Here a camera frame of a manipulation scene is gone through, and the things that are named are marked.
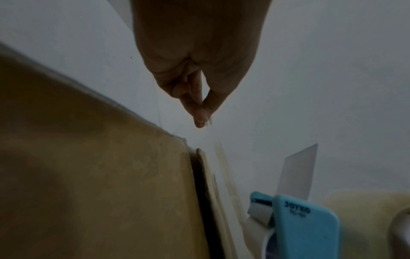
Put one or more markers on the person's left hand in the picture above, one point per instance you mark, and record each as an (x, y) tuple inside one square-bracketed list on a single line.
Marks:
[(198, 50)]

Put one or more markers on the brown cardboard box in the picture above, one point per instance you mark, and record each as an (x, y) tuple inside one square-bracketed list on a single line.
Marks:
[(96, 177)]

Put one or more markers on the blue white tape dispenser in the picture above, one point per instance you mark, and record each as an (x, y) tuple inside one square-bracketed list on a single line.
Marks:
[(307, 227)]

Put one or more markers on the clear tape roll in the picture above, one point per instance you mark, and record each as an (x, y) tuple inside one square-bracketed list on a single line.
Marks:
[(362, 215)]

